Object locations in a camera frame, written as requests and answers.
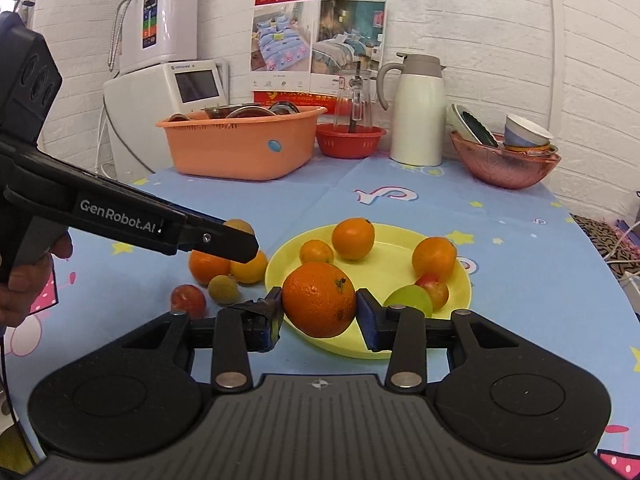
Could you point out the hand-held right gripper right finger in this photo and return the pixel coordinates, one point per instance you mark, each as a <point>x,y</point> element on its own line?
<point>367,322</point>

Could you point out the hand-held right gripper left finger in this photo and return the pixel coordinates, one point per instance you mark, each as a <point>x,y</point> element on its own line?
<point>272,317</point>

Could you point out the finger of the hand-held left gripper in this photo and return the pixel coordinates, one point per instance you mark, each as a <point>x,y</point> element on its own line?
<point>225,240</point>

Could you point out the brown kiwi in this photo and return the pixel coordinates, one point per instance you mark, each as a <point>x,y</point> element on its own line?
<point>241,225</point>
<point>222,290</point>

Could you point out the green mango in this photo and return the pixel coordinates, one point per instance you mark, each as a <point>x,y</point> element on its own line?
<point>410,301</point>

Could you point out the yellow plastic plate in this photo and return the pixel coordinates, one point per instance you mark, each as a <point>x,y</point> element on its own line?
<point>390,270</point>

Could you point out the red apple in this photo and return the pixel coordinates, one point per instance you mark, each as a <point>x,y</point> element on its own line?
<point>436,291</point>
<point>188,301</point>

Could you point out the small orange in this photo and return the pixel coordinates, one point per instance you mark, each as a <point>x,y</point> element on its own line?
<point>316,253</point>

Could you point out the person's left hand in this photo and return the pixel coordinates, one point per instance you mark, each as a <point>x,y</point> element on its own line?
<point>30,295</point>

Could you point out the orange plastic basket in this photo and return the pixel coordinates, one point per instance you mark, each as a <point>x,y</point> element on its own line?
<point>235,150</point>

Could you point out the white appliance with screen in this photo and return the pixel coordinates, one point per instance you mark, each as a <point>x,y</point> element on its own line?
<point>145,110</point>

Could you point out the metal pot lids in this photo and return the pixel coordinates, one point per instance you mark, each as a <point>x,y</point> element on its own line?
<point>250,110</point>

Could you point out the small red plastic basket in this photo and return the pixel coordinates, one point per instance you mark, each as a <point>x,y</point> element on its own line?
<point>350,144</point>

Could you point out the blue printed tablecloth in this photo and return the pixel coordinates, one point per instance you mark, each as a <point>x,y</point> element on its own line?
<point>525,310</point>

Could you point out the white water purifier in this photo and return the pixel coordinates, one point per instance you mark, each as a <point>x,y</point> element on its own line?
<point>160,25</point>

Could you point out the clear glass pitcher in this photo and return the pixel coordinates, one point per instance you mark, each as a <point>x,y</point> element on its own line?
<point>353,102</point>

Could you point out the copper coloured bowl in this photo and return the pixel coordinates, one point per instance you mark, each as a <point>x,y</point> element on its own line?
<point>505,170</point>

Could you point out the white thermos jug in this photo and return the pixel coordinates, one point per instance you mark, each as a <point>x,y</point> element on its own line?
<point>417,115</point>

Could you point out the white dish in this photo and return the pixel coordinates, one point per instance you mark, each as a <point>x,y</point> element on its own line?
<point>472,125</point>

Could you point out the patterned small bowl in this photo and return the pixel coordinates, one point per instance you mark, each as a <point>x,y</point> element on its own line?
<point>535,151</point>

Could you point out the dark patterned cloth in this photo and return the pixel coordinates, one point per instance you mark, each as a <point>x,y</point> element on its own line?
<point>600,235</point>

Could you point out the wall calendar poster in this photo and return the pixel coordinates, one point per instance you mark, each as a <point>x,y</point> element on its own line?
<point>320,35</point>

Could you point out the white wall pipe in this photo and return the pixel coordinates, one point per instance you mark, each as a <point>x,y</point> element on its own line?
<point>554,35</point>

